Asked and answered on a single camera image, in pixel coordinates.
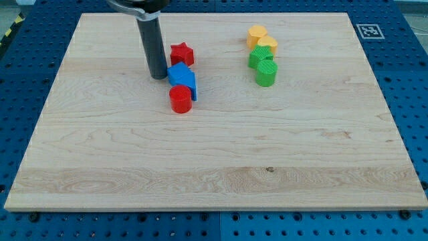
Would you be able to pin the red star block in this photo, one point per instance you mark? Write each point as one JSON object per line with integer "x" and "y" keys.
{"x": 182, "y": 53}

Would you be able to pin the black robot arm flange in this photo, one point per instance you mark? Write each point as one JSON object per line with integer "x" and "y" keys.
{"x": 143, "y": 10}

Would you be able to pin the green star block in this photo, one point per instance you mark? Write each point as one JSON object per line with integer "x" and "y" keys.
{"x": 258, "y": 54}

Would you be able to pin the red cylinder block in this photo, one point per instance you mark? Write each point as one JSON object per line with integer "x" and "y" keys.
{"x": 180, "y": 98}

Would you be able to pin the blue pentagon block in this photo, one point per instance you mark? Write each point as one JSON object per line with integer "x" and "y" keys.
{"x": 190, "y": 81}

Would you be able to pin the blue cube block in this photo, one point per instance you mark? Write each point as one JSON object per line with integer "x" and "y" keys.
{"x": 177, "y": 71}

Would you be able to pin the green cylinder block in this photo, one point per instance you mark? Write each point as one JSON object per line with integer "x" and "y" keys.
{"x": 266, "y": 73}

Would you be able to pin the yellow heart block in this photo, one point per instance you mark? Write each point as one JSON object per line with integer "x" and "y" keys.
{"x": 269, "y": 41}

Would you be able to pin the yellow hexagon block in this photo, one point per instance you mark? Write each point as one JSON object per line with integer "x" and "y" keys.
{"x": 254, "y": 33}

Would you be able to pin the light wooden board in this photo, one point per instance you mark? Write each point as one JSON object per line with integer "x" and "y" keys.
{"x": 321, "y": 138}

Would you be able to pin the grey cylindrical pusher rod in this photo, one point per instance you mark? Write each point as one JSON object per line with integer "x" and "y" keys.
{"x": 152, "y": 41}

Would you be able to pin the white fiducial marker tag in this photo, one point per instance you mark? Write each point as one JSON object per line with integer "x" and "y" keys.
{"x": 369, "y": 31}

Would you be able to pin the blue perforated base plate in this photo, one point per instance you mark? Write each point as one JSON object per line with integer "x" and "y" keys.
{"x": 32, "y": 60}

